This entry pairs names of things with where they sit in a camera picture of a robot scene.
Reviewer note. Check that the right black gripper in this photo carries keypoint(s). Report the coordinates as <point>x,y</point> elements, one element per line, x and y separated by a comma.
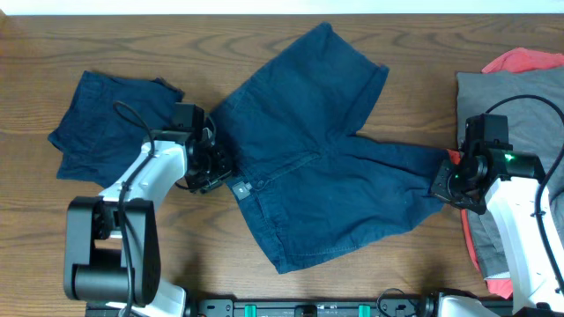
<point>440,189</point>

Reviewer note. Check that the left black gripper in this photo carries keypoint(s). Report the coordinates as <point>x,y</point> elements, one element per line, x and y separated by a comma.
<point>226,165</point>

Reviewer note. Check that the grey t-shirt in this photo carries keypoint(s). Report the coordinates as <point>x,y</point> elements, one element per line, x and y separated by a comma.
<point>533,127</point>

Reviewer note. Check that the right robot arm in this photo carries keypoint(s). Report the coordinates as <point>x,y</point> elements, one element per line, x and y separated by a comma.
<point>510,186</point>

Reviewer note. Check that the folded navy shorts left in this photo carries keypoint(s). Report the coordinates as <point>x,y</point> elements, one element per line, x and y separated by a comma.
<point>99,144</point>

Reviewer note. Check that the red garment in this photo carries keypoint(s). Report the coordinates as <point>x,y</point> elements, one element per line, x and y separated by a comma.
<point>517,60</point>

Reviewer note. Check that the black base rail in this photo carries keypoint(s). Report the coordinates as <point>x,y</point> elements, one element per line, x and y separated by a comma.
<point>390,303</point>

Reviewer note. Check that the navy blue denim shorts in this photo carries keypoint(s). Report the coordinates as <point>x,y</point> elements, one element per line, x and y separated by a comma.
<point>309,186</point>

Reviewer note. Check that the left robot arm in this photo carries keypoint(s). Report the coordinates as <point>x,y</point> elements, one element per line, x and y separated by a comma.
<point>112,252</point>

